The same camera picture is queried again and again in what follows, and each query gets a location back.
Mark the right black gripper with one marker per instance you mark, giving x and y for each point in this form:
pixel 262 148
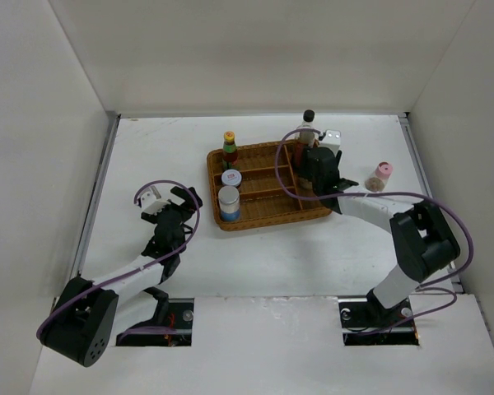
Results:
pixel 305 167

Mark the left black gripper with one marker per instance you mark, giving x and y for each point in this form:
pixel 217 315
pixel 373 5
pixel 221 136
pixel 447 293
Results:
pixel 190 202

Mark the tall dark soy sauce bottle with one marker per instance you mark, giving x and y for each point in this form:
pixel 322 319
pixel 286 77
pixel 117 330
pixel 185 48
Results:
pixel 305 138

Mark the silver-capped blue label shaker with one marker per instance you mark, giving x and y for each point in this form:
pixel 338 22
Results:
pixel 229 203

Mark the small jar white lid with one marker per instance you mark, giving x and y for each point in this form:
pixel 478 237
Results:
pixel 231 177

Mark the pink-capped spice bottle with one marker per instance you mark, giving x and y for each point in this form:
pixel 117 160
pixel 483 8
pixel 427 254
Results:
pixel 379 178

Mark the red sauce bottle green label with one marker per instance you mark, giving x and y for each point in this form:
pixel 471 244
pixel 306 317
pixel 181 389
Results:
pixel 229 151

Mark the small brown black-capped bottle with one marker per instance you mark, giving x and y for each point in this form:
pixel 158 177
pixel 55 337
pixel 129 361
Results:
pixel 305 183

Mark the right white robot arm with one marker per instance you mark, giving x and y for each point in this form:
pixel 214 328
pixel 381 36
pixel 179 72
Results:
pixel 423 241

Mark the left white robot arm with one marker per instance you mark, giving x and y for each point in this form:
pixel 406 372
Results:
pixel 80 324

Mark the woven wicker divided tray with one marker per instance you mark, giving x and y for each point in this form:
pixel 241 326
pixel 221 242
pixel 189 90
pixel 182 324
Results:
pixel 266 173

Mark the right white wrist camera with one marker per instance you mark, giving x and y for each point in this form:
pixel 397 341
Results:
pixel 331 139

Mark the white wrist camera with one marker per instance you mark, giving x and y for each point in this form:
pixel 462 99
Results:
pixel 150 200
pixel 331 139

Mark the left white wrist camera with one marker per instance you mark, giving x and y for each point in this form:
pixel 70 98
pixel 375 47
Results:
pixel 150 200

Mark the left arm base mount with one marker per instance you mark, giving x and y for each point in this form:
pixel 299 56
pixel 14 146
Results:
pixel 154 319

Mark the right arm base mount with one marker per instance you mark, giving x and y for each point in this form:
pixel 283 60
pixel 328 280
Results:
pixel 362 327

